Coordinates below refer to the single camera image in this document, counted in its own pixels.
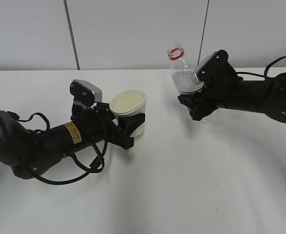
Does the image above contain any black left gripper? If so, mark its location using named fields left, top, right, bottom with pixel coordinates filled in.
left=71, top=103, right=145, bottom=150

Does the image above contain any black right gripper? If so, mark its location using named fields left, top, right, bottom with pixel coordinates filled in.
left=177, top=75, right=243, bottom=121

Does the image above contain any white paper cup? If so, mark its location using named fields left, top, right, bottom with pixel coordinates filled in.
left=110, top=90, right=147, bottom=137

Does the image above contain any clear water bottle red label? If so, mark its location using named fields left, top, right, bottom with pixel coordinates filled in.
left=166, top=42, right=216, bottom=125

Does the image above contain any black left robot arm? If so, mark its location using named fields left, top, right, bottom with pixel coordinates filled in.
left=0, top=101, right=145, bottom=185

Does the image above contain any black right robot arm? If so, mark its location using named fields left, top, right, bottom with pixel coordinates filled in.
left=178, top=73, right=286, bottom=124

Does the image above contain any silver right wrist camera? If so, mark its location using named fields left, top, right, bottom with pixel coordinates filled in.
left=194, top=50, right=229, bottom=83

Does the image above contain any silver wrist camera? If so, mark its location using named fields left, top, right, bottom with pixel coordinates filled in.
left=70, top=79, right=102, bottom=107
left=194, top=50, right=229, bottom=83

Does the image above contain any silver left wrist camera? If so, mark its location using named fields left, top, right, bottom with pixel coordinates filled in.
left=70, top=79, right=102, bottom=107

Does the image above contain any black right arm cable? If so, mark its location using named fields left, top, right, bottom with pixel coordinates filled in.
left=235, top=56, right=286, bottom=80

